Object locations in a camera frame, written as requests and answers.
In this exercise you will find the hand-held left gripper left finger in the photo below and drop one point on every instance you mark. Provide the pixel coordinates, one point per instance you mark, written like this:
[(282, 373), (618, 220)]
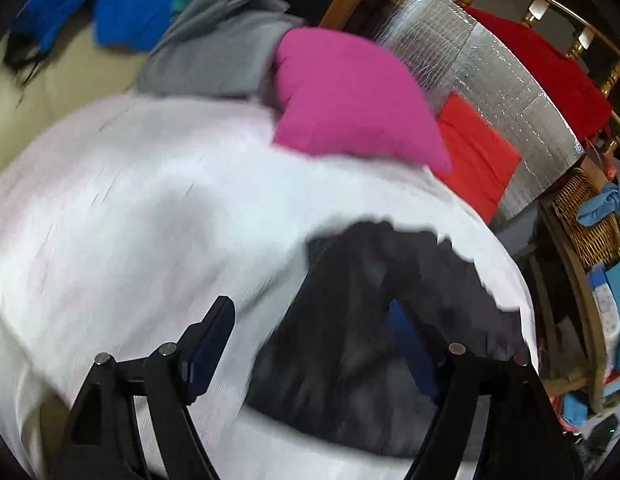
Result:
[(212, 340)]

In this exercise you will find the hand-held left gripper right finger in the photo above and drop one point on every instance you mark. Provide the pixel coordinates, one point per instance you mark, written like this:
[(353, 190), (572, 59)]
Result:
[(410, 345)]

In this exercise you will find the black quilted jacket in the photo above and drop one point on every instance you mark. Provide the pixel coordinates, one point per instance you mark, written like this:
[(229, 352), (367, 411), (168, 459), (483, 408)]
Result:
[(350, 360)]

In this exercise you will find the white blanket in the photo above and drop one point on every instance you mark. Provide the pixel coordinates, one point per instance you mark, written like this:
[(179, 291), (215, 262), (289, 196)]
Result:
[(140, 210)]

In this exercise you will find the wooden table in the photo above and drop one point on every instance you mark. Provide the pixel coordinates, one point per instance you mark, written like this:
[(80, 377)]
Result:
[(585, 310)]

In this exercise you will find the red pillow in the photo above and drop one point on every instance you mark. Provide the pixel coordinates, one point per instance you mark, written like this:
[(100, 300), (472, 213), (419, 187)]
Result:
[(475, 155)]

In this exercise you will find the wicker basket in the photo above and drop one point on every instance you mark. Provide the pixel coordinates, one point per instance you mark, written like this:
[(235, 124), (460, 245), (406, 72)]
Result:
[(585, 240)]

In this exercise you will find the blue cardboard box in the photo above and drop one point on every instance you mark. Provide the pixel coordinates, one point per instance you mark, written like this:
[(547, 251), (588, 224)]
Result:
[(615, 300)]

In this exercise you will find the light blue cloth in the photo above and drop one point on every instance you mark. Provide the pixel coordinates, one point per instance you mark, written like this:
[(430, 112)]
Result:
[(597, 205)]

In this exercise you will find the pink pillow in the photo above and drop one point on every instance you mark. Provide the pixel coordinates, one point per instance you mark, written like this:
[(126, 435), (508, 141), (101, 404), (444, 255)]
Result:
[(350, 95)]

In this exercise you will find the silver insulation panel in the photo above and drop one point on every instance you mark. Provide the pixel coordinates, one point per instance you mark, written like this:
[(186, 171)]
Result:
[(490, 70)]

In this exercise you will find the grey hoodie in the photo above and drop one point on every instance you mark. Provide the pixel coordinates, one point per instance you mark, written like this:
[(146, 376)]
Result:
[(215, 50)]

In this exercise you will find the beige sofa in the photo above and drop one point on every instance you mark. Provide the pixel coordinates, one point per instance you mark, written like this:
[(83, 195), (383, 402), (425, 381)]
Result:
[(65, 80)]

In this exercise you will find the red cloth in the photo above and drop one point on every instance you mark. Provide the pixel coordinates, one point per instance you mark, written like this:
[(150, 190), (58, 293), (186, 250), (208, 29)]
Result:
[(545, 70)]

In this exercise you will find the blue jacket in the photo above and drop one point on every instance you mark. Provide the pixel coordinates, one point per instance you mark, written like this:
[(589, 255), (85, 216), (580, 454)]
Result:
[(125, 15)]

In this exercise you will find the wooden stair railing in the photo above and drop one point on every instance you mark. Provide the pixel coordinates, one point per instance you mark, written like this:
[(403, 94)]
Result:
[(555, 5)]

